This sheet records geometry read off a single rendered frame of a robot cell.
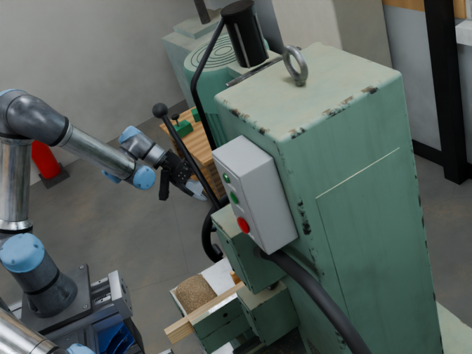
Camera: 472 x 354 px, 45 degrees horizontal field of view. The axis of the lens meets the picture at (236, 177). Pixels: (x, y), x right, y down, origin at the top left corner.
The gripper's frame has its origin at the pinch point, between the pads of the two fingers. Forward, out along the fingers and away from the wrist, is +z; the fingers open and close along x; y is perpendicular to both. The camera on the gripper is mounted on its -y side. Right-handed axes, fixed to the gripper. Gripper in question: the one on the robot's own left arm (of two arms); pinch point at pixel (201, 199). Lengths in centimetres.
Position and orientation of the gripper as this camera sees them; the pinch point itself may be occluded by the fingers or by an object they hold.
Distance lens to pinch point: 200.8
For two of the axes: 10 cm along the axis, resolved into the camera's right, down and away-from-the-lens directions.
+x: 0.7, -2.5, 9.7
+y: 6.1, -7.5, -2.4
